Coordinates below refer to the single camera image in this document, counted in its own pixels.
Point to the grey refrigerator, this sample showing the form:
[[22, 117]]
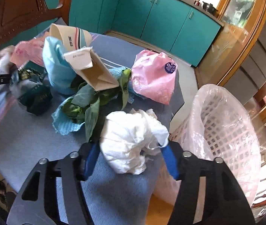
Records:
[[264, 51]]

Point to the red bottle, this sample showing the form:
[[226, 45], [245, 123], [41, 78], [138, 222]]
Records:
[[196, 2]]

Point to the light blue plastic bag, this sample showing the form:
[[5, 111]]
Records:
[[55, 68]]

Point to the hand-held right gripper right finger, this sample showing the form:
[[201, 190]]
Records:
[[171, 163]]

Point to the white tissue paper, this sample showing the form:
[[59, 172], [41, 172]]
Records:
[[128, 136]]

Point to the beige paper bag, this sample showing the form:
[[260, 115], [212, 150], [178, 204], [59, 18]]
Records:
[[100, 72]]

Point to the pink printed packet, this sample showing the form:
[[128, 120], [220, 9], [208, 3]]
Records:
[[27, 51]]

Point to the teal kitchen cabinets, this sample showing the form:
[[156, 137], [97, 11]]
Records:
[[161, 23]]

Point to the carved wooden chair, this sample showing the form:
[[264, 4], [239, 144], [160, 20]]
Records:
[[13, 7]]

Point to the small white crumpled tissue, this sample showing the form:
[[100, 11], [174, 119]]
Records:
[[2, 63]]

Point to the pink lattice plastic basket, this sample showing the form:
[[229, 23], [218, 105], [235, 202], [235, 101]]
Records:
[[217, 126]]

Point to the green vegetable leaves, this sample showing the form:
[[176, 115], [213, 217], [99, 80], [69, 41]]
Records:
[[88, 98]]

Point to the striped paper cup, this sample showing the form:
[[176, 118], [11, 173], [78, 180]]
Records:
[[72, 37]]

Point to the blue dishcloth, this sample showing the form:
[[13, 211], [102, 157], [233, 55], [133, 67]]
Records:
[[62, 126]]

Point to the black cooking pot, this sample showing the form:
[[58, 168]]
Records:
[[210, 7]]

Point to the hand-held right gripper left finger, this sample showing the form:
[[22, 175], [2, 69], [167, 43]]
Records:
[[90, 160]]

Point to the wooden framed glass door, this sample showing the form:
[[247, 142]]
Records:
[[255, 23]]

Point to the blue striped tablecloth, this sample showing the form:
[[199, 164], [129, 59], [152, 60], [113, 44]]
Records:
[[29, 145]]

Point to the dark green foil packet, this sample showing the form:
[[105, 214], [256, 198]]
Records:
[[39, 98]]

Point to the pink plastic bag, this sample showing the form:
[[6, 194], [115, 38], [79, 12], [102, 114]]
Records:
[[151, 79]]

